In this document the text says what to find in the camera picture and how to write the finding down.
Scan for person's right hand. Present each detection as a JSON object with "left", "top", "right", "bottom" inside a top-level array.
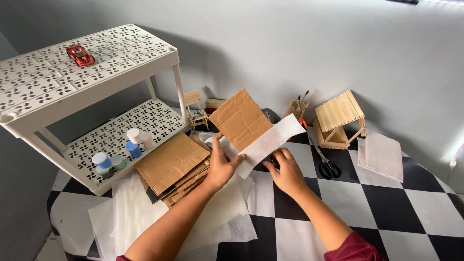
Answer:
[{"left": 263, "top": 148, "right": 313, "bottom": 198}]

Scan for person's left hand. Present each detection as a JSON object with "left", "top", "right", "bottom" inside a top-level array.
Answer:
[{"left": 203, "top": 132, "right": 247, "bottom": 193}]

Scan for white tissue paper sheet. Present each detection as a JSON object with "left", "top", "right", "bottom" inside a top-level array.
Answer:
[{"left": 204, "top": 113, "right": 307, "bottom": 180}]

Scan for brown cardboard sheet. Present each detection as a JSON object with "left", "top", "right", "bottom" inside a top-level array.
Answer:
[{"left": 208, "top": 88, "right": 273, "bottom": 153}]

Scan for black scissors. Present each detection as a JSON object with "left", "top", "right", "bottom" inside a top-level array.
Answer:
[{"left": 309, "top": 136, "right": 342, "bottom": 180}]

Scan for pile of white paper sheets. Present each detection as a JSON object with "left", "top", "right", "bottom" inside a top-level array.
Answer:
[{"left": 88, "top": 170, "right": 258, "bottom": 261}]

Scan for stack of brown cardboard pieces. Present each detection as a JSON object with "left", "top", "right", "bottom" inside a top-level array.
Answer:
[{"left": 135, "top": 133, "right": 213, "bottom": 209}]

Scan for miniature popsicle stick chair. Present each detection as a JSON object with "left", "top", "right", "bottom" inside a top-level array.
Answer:
[{"left": 184, "top": 90, "right": 210, "bottom": 131}]

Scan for popsicle stick brush holder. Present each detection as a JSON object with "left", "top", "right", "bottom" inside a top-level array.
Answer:
[{"left": 284, "top": 100, "right": 311, "bottom": 122}]

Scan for dark round object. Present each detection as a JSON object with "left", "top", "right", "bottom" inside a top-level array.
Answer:
[{"left": 262, "top": 108, "right": 281, "bottom": 124}]

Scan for bundle of wooden sticks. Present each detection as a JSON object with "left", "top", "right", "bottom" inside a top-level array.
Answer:
[{"left": 205, "top": 98, "right": 227, "bottom": 116}]

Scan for paint brushes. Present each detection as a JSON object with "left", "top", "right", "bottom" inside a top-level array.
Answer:
[{"left": 295, "top": 90, "right": 310, "bottom": 109}]

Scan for popsicle stick house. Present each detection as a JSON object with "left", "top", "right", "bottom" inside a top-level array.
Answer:
[{"left": 312, "top": 90, "right": 367, "bottom": 150}]

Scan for group of small paint jars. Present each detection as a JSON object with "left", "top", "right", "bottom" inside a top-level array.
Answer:
[{"left": 91, "top": 128, "right": 154, "bottom": 179}]

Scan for paper-covered cardboard boards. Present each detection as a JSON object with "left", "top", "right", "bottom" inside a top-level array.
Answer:
[{"left": 357, "top": 128, "right": 404, "bottom": 183}]

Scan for black and white checkered tablecloth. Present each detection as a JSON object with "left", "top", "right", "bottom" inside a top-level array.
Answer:
[{"left": 47, "top": 120, "right": 464, "bottom": 261}]

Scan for red toy car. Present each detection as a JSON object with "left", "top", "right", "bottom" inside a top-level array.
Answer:
[{"left": 65, "top": 44, "right": 96, "bottom": 67}]

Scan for white perforated plastic rack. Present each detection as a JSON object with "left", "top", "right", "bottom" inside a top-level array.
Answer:
[{"left": 0, "top": 24, "right": 191, "bottom": 196}]

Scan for white cable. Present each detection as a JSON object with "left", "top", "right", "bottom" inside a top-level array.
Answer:
[{"left": 445, "top": 143, "right": 464, "bottom": 185}]

